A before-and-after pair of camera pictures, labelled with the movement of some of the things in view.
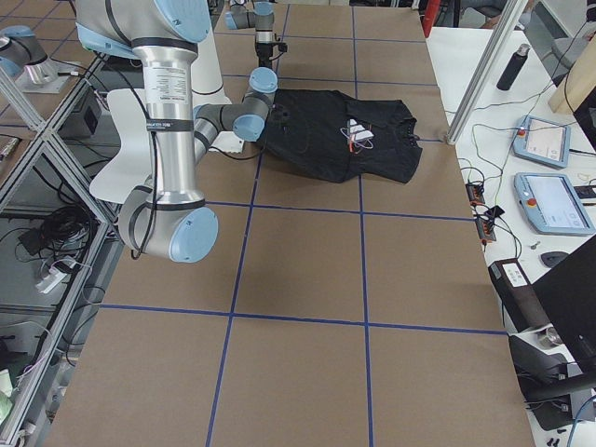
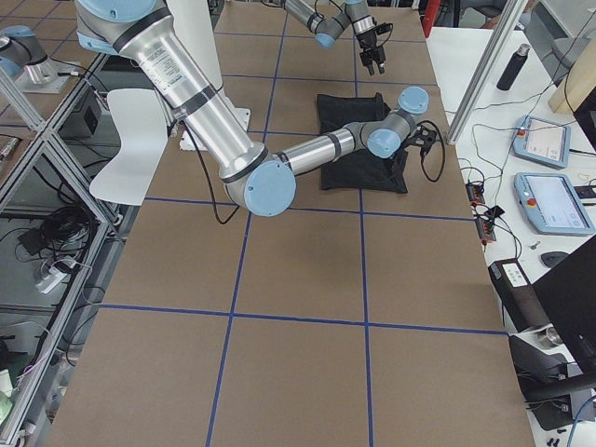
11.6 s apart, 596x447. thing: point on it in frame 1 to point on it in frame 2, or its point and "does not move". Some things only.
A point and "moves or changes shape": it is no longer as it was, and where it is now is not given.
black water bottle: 513,67 does not move
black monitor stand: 564,303 does not move
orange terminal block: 484,225 does not move
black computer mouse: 552,258 does not move
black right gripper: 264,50 to 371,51
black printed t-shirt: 340,138 moves or changes shape
